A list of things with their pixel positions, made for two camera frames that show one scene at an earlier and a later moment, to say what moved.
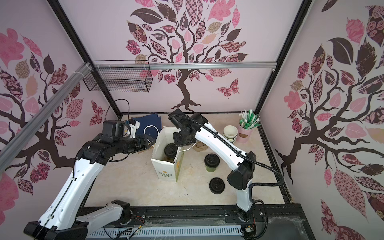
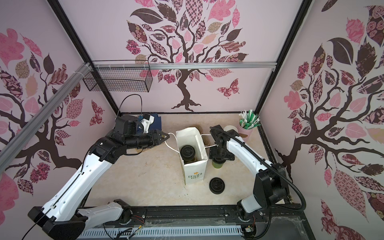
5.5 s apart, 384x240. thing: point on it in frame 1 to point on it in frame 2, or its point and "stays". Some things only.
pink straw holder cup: [243, 135] stays
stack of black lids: [216, 185] stays
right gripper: [177, 142] to [212, 153]
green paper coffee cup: [210, 170] to [217, 165]
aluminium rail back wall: [185, 65] stays
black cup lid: [170, 149] to [187, 152]
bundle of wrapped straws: [249, 120] stays
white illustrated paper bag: [166, 169] to [194, 172]
